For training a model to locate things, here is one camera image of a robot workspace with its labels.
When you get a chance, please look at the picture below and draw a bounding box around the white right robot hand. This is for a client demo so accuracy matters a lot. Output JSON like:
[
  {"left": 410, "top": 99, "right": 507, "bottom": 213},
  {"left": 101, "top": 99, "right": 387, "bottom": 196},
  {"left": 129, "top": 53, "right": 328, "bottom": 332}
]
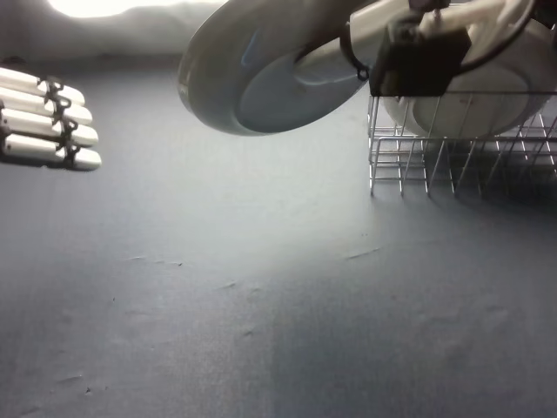
[{"left": 295, "top": 0, "right": 557, "bottom": 98}]

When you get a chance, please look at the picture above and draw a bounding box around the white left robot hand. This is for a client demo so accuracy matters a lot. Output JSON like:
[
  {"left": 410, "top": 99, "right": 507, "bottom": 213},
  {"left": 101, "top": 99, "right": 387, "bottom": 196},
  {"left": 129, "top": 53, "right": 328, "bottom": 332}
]
[{"left": 0, "top": 67, "right": 104, "bottom": 172}]

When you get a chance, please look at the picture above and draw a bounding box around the silver wire plate rack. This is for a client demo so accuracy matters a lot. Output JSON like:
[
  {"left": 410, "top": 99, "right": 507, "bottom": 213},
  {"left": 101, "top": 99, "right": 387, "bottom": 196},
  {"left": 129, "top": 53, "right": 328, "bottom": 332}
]
[{"left": 367, "top": 89, "right": 557, "bottom": 197}]

